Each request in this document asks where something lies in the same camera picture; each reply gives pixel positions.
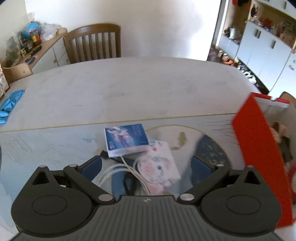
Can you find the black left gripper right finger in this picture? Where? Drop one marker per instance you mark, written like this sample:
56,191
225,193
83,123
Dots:
206,177

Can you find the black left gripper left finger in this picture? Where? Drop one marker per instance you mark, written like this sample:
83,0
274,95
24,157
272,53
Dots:
81,178

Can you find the blue paperback book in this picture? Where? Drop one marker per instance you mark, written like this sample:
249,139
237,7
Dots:
126,140

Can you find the red and white cardboard box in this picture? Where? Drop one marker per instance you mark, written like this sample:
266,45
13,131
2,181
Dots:
251,125

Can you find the light blue patterned table mat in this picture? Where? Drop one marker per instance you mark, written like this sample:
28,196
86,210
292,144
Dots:
24,151

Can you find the white floral pouch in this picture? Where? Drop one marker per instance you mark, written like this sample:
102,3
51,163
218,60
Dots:
157,166

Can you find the blue glove on table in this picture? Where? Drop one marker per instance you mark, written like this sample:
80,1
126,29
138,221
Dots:
8,105

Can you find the wooden box on table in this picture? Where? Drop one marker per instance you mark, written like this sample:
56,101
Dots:
17,72

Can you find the white sideboard with wooden top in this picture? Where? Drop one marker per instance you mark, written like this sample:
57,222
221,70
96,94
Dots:
52,54

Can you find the white tall cabinet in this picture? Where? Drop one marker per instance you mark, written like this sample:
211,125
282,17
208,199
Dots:
259,38

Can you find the wooden chair at far side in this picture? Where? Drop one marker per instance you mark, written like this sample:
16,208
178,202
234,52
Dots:
93,42

